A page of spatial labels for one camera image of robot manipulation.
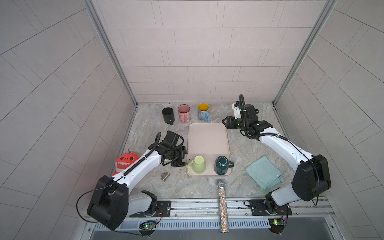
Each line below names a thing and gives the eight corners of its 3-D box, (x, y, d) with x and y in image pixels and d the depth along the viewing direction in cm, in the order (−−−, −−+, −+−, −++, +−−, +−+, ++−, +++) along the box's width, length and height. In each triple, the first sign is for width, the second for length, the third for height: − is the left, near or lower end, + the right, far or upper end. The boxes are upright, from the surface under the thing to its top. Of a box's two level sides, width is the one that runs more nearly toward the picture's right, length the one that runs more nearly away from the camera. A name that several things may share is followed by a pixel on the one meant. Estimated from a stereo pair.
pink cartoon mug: (178, 126, 104) (176, 118, 96) (179, 113, 111) (178, 104, 104) (189, 126, 104) (189, 118, 96) (190, 113, 112) (189, 104, 104)
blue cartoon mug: (197, 124, 106) (197, 114, 98) (197, 112, 113) (197, 103, 105) (209, 124, 106) (210, 114, 98) (208, 112, 113) (209, 103, 105)
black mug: (163, 126, 105) (160, 117, 97) (165, 115, 111) (163, 106, 103) (173, 126, 105) (171, 117, 97) (174, 115, 111) (173, 106, 103)
